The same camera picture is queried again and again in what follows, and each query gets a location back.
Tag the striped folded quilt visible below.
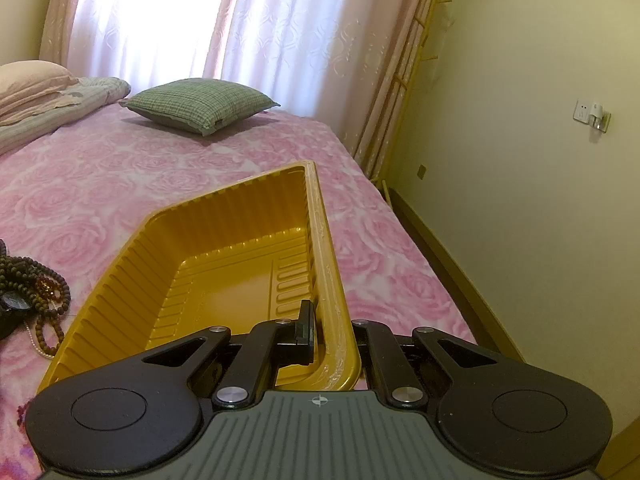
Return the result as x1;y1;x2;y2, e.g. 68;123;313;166
0;77;131;155

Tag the white pearl necklace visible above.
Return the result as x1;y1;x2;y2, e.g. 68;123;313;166
22;320;58;361

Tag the yellow wooden coat rack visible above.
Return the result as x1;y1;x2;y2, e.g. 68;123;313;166
370;0;451;207

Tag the red bead bracelet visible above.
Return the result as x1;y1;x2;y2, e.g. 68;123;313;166
34;274;61;302

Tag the green plaid cushion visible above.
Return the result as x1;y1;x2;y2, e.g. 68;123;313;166
120;78;278;136

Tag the yellow plastic tray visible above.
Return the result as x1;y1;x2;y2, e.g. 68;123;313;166
42;160;360;391

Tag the small brown wall outlet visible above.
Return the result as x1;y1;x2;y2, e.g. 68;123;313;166
416;165;427;180

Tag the pink rose bedspread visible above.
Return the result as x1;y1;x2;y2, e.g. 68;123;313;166
0;98;476;480

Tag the white wall socket with plug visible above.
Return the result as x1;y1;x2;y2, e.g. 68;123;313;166
573;101;612;133

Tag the pink sheer curtain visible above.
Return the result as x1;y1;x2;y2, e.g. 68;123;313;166
40;0;419;178

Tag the dark wooden bead necklace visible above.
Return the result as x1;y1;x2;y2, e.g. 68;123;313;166
0;238;73;319

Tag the beige pillow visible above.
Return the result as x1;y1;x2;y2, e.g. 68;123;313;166
1;60;79;126

